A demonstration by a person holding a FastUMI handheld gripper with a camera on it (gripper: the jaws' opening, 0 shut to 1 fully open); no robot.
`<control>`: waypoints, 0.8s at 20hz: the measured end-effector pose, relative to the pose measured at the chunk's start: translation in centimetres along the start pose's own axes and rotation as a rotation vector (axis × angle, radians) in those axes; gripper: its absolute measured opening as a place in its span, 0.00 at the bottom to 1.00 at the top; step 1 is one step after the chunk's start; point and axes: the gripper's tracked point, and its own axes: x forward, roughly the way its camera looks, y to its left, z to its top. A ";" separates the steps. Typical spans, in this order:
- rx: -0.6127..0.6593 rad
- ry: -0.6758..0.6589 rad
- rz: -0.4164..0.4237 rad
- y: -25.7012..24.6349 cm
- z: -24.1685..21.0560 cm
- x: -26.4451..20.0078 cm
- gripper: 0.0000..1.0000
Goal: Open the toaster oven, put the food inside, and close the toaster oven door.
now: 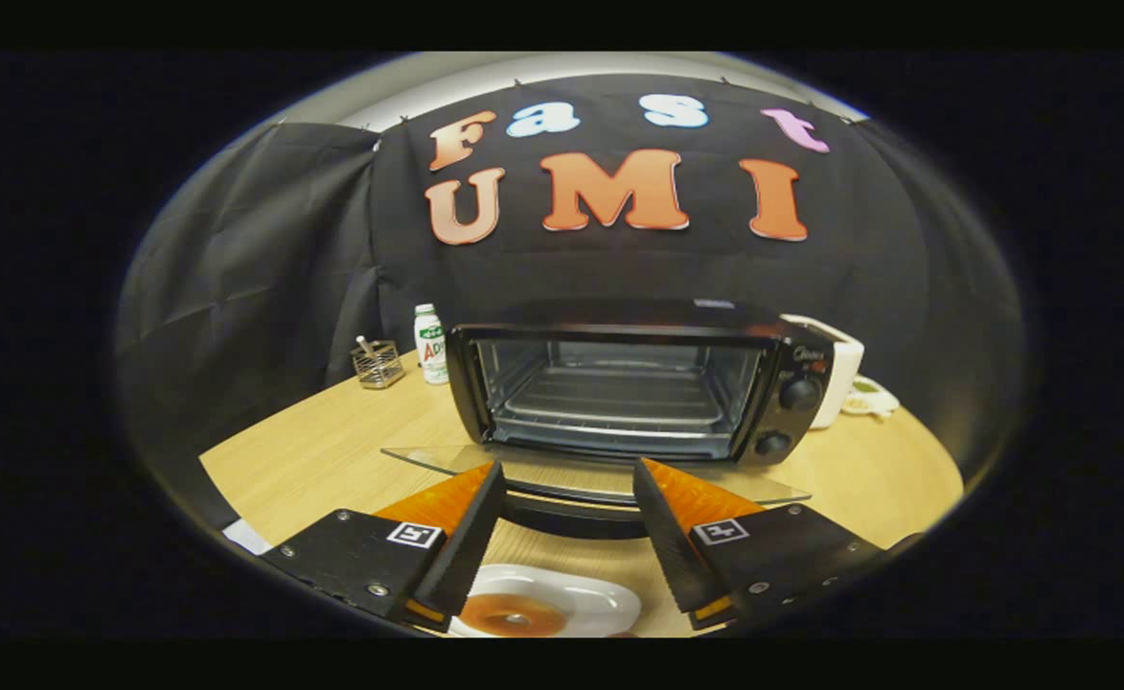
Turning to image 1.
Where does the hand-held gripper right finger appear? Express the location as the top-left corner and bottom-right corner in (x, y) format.
(632, 457), (893, 631)

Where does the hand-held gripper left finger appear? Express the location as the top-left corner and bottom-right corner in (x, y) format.
(264, 460), (507, 633)

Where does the brown glazed bagel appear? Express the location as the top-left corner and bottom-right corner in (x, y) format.
(459, 593), (568, 638)

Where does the black toaster oven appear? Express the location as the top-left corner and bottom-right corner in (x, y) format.
(381, 299), (836, 540)

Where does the white bread toaster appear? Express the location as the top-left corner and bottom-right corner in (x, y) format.
(780, 313), (865, 429)

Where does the white plate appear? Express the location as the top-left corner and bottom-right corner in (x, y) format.
(447, 563), (642, 638)

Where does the white bottle green label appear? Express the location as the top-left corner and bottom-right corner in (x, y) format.
(414, 304), (449, 385)

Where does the white paper sheet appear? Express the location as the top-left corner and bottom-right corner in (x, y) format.
(224, 520), (275, 556)

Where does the white leaf-shaped snack dish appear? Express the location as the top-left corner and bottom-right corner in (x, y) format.
(841, 376), (901, 419)

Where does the wire mesh basket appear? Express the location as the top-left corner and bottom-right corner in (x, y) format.
(351, 337), (406, 389)

